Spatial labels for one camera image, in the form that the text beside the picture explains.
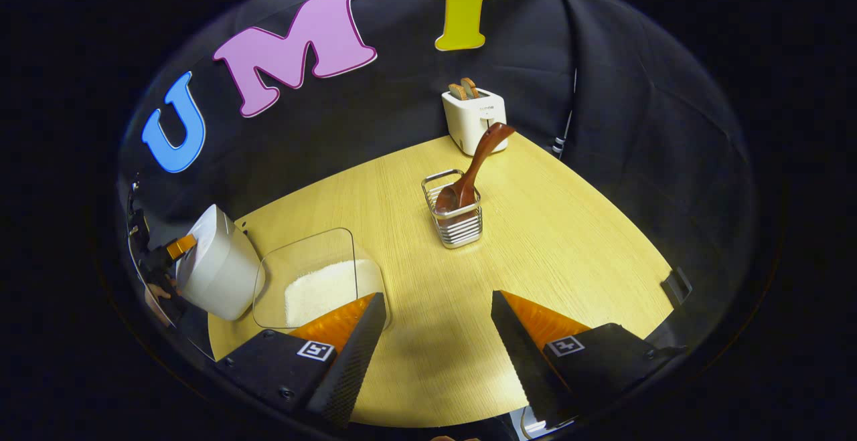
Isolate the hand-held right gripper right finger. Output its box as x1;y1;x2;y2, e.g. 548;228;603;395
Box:
491;290;688;428

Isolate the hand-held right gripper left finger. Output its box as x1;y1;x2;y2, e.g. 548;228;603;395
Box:
216;292;388;430

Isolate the white rice cooker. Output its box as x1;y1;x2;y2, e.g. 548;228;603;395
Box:
175;204;263;321

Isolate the white rice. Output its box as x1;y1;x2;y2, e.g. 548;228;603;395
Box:
285;259;386;327

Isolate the metal wire chopstick holder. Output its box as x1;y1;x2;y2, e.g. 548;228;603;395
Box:
421;169;483;249

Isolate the brown wooden spoon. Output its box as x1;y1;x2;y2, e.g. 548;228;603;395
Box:
435;122;516;215

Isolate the clear plastic container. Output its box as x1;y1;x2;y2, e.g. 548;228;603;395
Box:
252;228;391;331

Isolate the white toaster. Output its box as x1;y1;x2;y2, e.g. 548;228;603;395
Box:
441;88;508;157

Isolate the black backdrop cloth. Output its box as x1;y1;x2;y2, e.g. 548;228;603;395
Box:
117;0;757;361

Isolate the black table bracket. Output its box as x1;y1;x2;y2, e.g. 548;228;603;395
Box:
660;266;693;306

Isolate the thin wall cable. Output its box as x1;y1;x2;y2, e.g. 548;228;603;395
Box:
551;68;578;159

